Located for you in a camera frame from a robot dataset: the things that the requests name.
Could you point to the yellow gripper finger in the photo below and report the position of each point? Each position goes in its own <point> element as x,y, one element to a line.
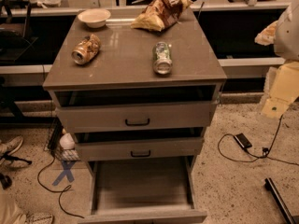
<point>267,35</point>

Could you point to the green soda can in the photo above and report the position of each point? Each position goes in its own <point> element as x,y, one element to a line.
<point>162,62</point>

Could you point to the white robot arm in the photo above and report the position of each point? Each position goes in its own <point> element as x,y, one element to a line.
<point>283,34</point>

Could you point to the grey top drawer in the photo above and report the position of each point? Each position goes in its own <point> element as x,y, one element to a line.
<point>113,118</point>

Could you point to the grey drawer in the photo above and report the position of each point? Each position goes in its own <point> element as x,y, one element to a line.
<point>113,118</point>
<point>139,149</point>
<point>143,191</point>

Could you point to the grey middle drawer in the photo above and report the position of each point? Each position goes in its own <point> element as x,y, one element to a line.
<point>139,149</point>

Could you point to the grey drawer cabinet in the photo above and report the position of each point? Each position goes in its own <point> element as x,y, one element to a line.
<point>122,73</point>

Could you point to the crushed orange soda can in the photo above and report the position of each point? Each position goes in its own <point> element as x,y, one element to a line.
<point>86,49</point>

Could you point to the grey bottom drawer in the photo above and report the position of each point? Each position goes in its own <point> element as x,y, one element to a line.
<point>143,191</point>

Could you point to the brown chip bag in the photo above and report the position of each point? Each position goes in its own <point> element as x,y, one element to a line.
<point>160,14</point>

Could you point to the black power adapter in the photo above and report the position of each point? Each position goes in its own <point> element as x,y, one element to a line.
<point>243,141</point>

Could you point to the white bowl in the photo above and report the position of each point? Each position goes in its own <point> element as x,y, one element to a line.
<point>95,17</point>

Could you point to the black metal bar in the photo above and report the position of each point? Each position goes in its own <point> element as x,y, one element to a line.
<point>289,218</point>

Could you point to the blue tape cross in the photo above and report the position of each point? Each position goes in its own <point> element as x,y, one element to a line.
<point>65,173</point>

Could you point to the white sneaker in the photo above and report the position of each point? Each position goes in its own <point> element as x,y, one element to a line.
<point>10,147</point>

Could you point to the patterned shoe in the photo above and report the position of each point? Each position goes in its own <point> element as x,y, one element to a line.
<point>39,218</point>

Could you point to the wire basket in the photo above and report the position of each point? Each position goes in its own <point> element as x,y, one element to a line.
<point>59,143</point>

